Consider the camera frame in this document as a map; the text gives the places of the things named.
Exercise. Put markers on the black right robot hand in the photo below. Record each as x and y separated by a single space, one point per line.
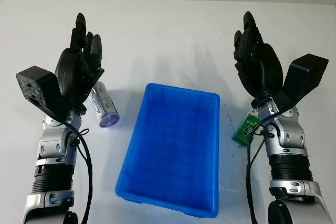
262 69

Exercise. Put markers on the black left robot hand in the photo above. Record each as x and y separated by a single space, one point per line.
71 69

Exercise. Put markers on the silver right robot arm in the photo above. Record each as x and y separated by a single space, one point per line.
288 155

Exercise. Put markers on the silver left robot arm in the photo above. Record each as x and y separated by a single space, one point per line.
50 161

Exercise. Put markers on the blue plastic tray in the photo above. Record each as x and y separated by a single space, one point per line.
170 145

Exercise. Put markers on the silver battery pack purple end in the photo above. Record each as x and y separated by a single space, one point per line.
103 106

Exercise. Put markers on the green gum packet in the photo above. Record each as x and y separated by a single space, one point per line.
245 129

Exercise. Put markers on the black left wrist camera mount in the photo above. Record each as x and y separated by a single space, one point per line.
36 87

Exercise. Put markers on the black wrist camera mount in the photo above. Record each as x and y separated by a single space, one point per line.
302 77
36 87

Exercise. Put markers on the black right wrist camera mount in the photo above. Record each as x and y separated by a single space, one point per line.
302 77

